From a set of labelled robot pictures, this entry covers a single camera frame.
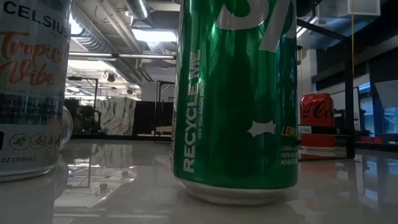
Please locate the black partition panel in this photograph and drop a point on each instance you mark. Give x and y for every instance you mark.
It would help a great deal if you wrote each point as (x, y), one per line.
(144, 118)

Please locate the silver round ventilation pipe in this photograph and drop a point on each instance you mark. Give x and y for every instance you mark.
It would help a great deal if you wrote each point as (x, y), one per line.
(136, 7)

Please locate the white Celsius can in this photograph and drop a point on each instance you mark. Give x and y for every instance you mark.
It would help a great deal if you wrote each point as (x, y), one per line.
(31, 93)

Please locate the white glossy table sheet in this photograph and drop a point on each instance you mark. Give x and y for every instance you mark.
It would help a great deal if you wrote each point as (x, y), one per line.
(342, 193)

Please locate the long tube light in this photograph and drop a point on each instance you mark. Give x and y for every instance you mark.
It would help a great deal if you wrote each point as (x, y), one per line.
(124, 56)

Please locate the red low object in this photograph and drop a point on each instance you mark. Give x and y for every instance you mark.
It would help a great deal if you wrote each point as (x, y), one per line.
(370, 140)

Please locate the black ceiling spotlight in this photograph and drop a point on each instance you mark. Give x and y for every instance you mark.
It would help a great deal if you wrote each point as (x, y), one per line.
(111, 77)
(130, 91)

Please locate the grey board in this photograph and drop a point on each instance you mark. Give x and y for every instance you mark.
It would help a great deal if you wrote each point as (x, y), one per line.
(388, 93)

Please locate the red Coca-Cola can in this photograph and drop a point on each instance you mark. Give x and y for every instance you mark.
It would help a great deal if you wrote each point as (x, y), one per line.
(317, 112)

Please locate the wooden shelf black metal frame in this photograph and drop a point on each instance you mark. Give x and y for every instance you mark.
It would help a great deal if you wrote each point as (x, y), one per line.
(349, 93)

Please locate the black metal rack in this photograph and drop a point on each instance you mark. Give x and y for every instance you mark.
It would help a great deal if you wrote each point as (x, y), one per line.
(74, 78)

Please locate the white green patterned curtain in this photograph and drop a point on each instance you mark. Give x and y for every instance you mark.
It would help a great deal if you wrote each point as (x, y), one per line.
(115, 116)

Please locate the bright ceiling light panel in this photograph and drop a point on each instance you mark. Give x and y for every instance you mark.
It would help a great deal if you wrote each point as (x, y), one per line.
(155, 35)

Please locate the white hanging box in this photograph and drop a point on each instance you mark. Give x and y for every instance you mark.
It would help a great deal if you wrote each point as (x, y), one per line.
(363, 7)

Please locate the silver ribbed ventilation duct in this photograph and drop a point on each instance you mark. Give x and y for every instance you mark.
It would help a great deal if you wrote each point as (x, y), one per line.
(90, 42)

